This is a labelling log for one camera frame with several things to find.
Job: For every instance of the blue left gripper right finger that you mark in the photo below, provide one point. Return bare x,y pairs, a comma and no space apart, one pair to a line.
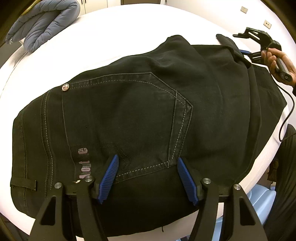
187,181

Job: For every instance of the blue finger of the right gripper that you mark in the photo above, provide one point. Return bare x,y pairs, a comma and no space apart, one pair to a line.
244,52

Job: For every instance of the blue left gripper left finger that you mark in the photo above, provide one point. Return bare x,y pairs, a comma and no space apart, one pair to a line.
106,178

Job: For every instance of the black denim pants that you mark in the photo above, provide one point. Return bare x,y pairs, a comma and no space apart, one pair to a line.
205,104

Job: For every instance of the light blue plastic bin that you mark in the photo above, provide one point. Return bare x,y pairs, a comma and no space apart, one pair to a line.
262,200

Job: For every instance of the white bed sheet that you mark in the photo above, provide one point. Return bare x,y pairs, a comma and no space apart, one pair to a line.
94,40

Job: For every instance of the blue folded quilt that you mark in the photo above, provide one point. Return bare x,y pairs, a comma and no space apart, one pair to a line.
41,22

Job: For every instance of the lower beige wall socket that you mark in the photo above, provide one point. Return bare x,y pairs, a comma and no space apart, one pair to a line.
267,24

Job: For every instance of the beige wall socket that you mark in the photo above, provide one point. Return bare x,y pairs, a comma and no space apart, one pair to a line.
267,24
244,10

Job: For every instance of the upper beige wall socket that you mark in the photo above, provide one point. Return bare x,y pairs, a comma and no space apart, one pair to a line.
244,10

